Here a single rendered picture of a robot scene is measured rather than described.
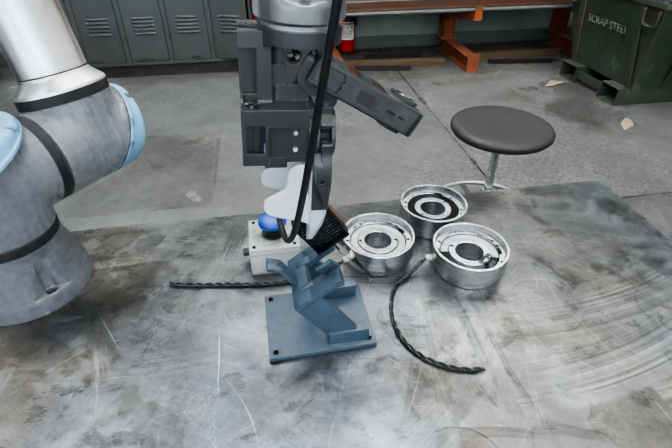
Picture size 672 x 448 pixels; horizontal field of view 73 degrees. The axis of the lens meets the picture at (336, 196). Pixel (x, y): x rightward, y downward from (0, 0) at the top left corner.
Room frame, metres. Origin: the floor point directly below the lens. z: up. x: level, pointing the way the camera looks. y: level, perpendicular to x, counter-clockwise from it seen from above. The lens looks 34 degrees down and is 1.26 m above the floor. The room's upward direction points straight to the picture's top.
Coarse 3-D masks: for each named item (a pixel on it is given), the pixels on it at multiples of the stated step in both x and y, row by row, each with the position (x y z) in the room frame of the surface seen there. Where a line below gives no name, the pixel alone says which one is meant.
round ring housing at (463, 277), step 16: (448, 224) 0.54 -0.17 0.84; (464, 224) 0.54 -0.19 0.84; (464, 240) 0.51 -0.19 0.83; (496, 240) 0.51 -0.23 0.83; (432, 256) 0.49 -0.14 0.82; (464, 256) 0.51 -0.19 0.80; (480, 256) 0.50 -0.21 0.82; (448, 272) 0.45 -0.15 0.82; (464, 272) 0.44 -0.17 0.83; (480, 272) 0.44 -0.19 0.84; (496, 272) 0.44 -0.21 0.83; (480, 288) 0.45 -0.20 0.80
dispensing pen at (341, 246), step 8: (328, 208) 0.39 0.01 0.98; (328, 216) 0.38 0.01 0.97; (336, 216) 0.39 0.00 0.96; (304, 224) 0.38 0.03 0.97; (328, 224) 0.38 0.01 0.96; (336, 224) 0.38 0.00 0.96; (344, 224) 0.39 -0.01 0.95; (304, 232) 0.38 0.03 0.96; (320, 232) 0.38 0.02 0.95; (328, 232) 0.38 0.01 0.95; (336, 232) 0.38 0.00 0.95; (344, 232) 0.38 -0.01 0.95; (304, 240) 0.38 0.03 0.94; (312, 240) 0.38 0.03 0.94; (320, 240) 0.38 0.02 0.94; (328, 240) 0.38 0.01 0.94; (336, 240) 0.38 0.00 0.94; (312, 248) 0.38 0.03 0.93; (320, 248) 0.38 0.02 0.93; (328, 248) 0.38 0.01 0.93; (336, 248) 0.39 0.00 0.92; (344, 248) 0.39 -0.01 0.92; (352, 256) 0.39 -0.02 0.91; (360, 264) 0.40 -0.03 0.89; (368, 272) 0.40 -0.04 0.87
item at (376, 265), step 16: (352, 224) 0.55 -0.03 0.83; (368, 224) 0.56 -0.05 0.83; (384, 224) 0.55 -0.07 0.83; (400, 224) 0.55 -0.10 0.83; (368, 240) 0.53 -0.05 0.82; (384, 240) 0.53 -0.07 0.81; (368, 256) 0.47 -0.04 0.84; (384, 256) 0.47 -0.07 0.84; (400, 256) 0.47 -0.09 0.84; (384, 272) 0.47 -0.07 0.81
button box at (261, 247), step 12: (252, 228) 0.52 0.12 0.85; (288, 228) 0.52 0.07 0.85; (252, 240) 0.50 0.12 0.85; (264, 240) 0.50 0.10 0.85; (276, 240) 0.50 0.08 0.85; (252, 252) 0.47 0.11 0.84; (264, 252) 0.48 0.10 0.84; (276, 252) 0.48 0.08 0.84; (288, 252) 0.48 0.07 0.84; (252, 264) 0.47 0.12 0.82; (264, 264) 0.48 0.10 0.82
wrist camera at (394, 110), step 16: (320, 64) 0.37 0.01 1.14; (336, 64) 0.37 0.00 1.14; (336, 80) 0.37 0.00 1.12; (352, 80) 0.37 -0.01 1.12; (368, 80) 0.39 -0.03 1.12; (336, 96) 0.37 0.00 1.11; (352, 96) 0.37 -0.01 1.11; (368, 96) 0.37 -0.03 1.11; (384, 96) 0.37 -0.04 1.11; (400, 96) 0.39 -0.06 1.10; (368, 112) 0.37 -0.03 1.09; (384, 112) 0.37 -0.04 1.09; (400, 112) 0.38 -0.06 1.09; (416, 112) 0.38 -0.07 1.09; (400, 128) 0.38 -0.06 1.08
